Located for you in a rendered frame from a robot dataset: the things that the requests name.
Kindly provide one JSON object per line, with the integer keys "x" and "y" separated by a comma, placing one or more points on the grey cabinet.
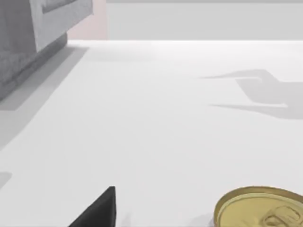
{"x": 26, "y": 40}

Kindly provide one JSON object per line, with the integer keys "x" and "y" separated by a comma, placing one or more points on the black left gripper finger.
{"x": 103, "y": 210}

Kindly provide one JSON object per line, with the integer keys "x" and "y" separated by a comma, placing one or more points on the gold can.
{"x": 255, "y": 210}

